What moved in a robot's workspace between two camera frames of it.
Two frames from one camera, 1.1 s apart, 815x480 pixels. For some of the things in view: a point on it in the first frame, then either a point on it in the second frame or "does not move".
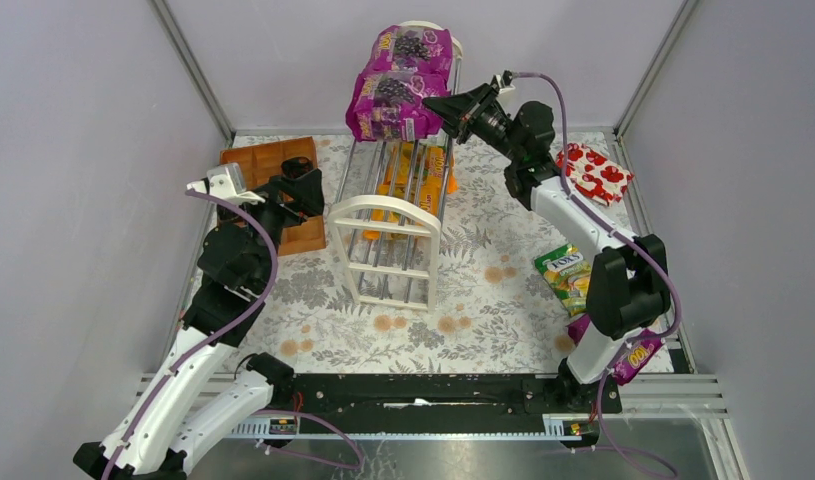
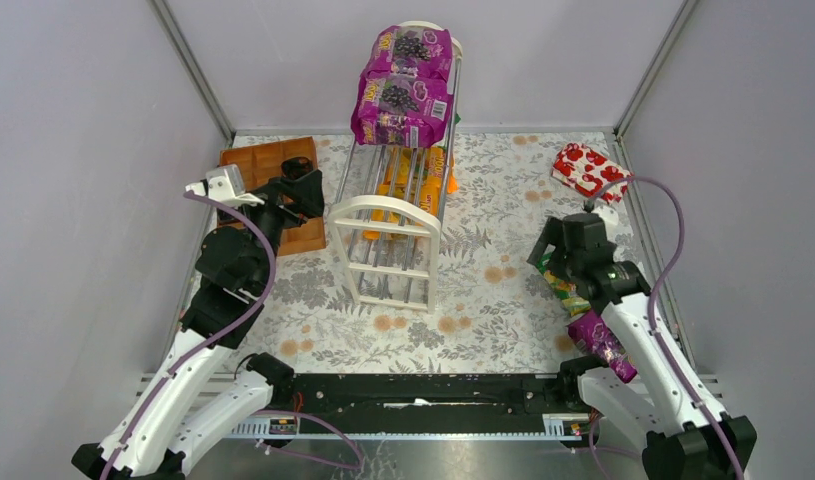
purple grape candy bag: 410,49 does not move
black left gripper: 286,201 does not move
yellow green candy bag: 568,272 does not move
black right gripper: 477,112 → 556,244
